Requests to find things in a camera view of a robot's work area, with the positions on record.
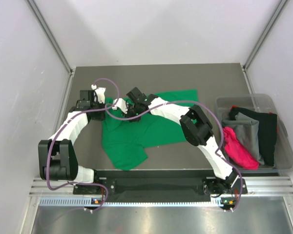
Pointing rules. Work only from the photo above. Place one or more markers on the black folded t-shirt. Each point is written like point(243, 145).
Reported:
point(267, 131)

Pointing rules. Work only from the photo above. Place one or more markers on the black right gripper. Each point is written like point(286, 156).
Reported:
point(135, 120)

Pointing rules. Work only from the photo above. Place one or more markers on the grey slotted cable duct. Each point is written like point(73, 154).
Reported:
point(93, 202)

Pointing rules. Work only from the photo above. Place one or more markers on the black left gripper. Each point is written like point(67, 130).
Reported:
point(101, 117)

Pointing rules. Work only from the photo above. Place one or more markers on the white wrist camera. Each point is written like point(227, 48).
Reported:
point(120, 104)
point(99, 93)

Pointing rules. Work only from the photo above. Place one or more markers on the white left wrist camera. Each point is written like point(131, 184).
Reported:
point(99, 93)

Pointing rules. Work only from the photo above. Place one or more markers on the green t-shirt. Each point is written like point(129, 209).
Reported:
point(124, 142)

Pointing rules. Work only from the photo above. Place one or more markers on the right aluminium corner post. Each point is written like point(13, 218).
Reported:
point(281, 5)

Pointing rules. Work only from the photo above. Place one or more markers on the aluminium corner post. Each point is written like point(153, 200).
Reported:
point(281, 5)
point(49, 35)

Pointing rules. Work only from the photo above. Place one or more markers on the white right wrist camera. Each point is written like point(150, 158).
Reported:
point(120, 104)

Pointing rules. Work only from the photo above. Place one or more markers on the pink t-shirt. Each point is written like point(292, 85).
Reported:
point(237, 152)

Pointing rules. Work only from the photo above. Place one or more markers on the left aluminium corner post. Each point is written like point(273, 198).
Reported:
point(49, 35)

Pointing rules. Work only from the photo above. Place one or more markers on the clear plastic storage bin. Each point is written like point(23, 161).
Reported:
point(262, 103)

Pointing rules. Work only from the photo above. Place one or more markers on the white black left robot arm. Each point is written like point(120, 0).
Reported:
point(57, 158)

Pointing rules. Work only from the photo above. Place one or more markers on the grey t-shirt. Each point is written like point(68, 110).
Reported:
point(246, 130)

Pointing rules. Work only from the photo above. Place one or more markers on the aluminium front frame rail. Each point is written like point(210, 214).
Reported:
point(256, 186)

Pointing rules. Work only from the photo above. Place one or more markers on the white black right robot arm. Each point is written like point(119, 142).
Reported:
point(197, 130)

